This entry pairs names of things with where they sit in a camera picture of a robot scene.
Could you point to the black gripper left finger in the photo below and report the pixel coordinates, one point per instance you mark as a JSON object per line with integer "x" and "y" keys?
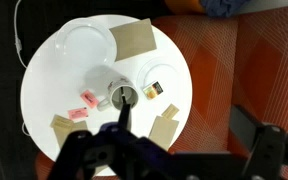
{"x": 74, "y": 150}

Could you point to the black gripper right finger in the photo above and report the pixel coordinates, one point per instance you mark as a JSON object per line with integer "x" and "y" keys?
{"x": 267, "y": 150}

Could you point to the white mug with red print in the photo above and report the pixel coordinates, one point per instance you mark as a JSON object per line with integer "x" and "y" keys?
{"x": 115, "y": 85}

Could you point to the pink sweetener packet purple print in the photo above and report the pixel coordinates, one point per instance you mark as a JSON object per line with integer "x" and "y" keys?
{"x": 78, "y": 113}

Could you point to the pink Sweet'N Low packet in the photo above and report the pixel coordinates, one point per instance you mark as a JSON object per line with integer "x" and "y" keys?
{"x": 89, "y": 99}

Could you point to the round white table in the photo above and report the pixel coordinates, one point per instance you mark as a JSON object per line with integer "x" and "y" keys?
{"x": 250, "y": 66}

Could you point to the black and yellow tea packet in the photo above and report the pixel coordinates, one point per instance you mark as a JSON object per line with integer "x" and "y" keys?
{"x": 153, "y": 90}

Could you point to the small brown sugar packet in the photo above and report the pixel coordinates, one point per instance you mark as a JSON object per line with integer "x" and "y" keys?
{"x": 170, "y": 111}

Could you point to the large white plate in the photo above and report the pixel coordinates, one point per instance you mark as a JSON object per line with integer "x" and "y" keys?
{"x": 84, "y": 43}

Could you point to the small white plate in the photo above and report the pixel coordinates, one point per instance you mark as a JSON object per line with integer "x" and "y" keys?
{"x": 160, "y": 71}

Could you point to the large brown paper napkin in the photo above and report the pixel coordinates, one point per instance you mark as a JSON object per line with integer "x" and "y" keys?
{"x": 134, "y": 39}

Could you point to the blue cloth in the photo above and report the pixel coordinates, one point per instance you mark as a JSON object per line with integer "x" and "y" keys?
{"x": 222, "y": 7}

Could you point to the orange cushion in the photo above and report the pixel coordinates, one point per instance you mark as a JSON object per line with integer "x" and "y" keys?
{"x": 184, "y": 5}

